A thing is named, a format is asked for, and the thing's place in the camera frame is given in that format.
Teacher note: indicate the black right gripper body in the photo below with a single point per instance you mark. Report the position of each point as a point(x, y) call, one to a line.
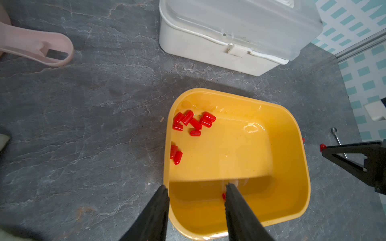
point(375, 165)

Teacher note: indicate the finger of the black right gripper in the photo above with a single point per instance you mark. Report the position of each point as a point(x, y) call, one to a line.
point(333, 154)

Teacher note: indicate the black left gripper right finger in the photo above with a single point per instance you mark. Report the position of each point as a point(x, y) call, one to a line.
point(242, 223)

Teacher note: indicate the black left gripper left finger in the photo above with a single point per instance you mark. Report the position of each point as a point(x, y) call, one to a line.
point(151, 224)

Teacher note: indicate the yellow plastic storage box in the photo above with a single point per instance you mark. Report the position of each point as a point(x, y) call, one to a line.
point(253, 144)

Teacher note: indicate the red screw protection sleeve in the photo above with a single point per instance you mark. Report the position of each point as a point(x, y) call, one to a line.
point(196, 124)
point(178, 118)
point(209, 116)
point(173, 151)
point(177, 157)
point(187, 117)

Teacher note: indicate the white lidded plastic box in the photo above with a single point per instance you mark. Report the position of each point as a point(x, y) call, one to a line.
point(251, 37)

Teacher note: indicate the metal wrench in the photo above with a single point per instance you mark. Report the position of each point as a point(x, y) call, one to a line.
point(334, 133)

